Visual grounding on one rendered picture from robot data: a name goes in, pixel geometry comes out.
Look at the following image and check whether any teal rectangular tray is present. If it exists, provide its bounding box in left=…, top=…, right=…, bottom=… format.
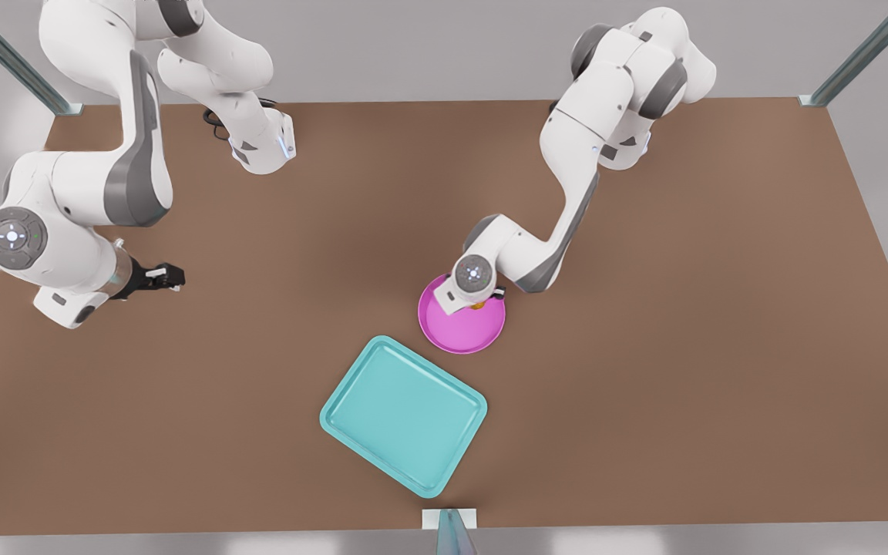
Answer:
left=319, top=335, right=489, bottom=500

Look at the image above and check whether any silver frame post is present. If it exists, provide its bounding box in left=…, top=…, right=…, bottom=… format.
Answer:
left=798, top=0, right=888, bottom=108
left=422, top=508, right=479, bottom=555
left=0, top=0, right=84, bottom=116

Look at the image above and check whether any magenta round plate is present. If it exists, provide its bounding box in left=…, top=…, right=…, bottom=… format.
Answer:
left=418, top=273, right=507, bottom=355

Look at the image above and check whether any black cable loop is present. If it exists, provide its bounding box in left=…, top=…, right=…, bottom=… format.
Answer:
left=203, top=98, right=278, bottom=143

